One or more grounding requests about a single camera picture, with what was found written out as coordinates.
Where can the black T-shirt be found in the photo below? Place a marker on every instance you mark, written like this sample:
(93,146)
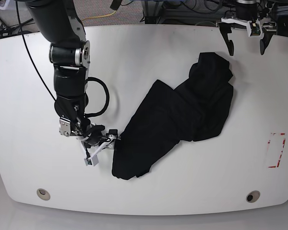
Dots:
(195,110)

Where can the left table grommet hole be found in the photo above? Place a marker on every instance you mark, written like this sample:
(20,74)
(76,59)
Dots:
(43,194)

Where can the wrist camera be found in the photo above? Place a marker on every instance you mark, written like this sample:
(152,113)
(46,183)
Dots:
(254,29)
(93,161)

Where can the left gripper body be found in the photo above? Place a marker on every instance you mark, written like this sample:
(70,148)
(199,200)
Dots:
(265,22)

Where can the red tape rectangle marking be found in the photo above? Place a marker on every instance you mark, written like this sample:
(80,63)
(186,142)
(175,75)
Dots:
(275,147)

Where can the right table grommet hole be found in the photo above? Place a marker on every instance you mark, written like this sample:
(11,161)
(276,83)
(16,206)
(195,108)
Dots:
(253,196)

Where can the table grommet hole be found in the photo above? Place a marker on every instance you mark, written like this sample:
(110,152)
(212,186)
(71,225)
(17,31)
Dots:
(43,194)
(253,196)

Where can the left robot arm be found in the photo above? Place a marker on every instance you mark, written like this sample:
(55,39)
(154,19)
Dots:
(247,10)

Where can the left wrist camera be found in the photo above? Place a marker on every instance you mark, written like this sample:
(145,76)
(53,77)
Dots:
(254,29)

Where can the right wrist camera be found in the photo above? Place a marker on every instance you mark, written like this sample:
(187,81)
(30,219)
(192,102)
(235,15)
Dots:
(93,161)

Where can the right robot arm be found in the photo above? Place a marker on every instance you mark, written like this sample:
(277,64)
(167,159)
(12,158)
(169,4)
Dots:
(69,53)

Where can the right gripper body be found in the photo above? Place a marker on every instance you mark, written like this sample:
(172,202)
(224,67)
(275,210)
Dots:
(90,135)

